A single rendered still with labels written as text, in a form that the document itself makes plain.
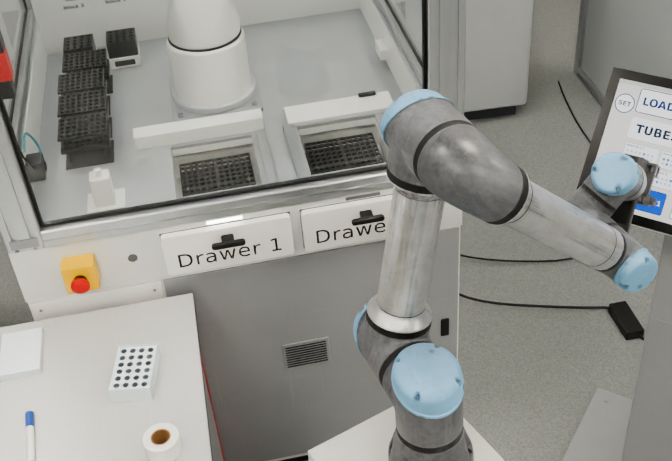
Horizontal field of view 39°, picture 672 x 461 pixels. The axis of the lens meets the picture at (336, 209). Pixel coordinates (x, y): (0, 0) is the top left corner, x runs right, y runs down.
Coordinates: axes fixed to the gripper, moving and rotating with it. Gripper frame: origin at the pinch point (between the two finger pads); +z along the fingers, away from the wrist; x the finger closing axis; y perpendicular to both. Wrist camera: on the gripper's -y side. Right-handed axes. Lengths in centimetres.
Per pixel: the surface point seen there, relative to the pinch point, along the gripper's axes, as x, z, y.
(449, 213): 41.8, 9.7, -13.6
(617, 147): 7.6, 1.8, 9.9
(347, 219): 59, -7, -21
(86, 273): 101, -39, -48
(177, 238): 87, -28, -35
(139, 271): 96, -27, -46
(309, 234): 66, -10, -27
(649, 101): 4.0, 1.8, 20.7
